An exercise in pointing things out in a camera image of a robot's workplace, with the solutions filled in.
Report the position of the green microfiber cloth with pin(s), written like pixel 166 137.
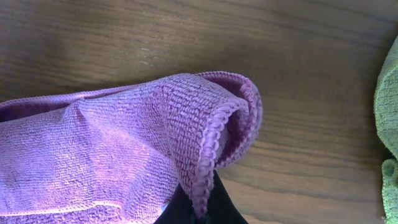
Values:
pixel 385 112

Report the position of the purple microfiber cloth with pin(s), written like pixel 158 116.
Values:
pixel 117 155

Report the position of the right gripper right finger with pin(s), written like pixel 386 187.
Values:
pixel 220 208

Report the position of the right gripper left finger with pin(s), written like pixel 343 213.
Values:
pixel 179 210

